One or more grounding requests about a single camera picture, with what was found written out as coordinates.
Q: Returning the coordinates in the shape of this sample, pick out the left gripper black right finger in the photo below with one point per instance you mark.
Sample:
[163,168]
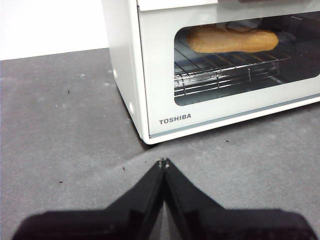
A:
[225,225]

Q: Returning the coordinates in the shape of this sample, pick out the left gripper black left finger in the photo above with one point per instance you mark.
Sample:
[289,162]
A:
[100,225]

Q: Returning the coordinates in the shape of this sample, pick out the yellow corn cob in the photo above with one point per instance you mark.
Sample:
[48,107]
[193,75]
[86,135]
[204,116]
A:
[232,41]

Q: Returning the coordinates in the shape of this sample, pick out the white Toshiba toaster oven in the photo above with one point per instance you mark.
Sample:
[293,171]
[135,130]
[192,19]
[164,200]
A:
[120,37]

